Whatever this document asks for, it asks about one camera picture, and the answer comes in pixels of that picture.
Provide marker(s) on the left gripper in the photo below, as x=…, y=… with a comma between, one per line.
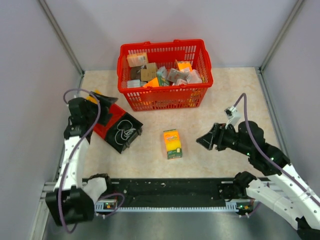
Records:
x=105, y=102

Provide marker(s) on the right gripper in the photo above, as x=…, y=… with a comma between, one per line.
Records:
x=215, y=137

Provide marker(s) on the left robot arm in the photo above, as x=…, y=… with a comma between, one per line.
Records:
x=72, y=162

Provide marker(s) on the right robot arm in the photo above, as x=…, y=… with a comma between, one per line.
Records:
x=299, y=206

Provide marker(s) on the red plastic bin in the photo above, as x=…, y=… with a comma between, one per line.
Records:
x=117, y=112

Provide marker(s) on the yellow plastic bin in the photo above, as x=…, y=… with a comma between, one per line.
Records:
x=92, y=99

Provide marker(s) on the black plastic bin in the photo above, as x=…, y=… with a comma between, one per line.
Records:
x=124, y=132

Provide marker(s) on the sponge daddy package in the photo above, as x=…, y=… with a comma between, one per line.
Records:
x=172, y=144

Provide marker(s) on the red plastic shopping basket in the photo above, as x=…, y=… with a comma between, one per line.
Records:
x=160, y=93

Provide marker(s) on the brown cardboard box in basket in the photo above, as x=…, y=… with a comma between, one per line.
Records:
x=148, y=72

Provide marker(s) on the orange box in basket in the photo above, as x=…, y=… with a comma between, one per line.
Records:
x=137, y=59

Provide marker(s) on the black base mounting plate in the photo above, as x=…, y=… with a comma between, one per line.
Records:
x=175, y=192

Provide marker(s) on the clear packet in basket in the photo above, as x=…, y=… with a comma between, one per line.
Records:
x=174, y=75

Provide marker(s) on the orange sponge pack in basket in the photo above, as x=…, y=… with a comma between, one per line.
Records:
x=184, y=66

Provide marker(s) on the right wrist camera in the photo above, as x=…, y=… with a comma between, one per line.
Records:
x=233, y=116

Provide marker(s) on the aluminium frame rail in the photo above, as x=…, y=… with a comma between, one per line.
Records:
x=106, y=204

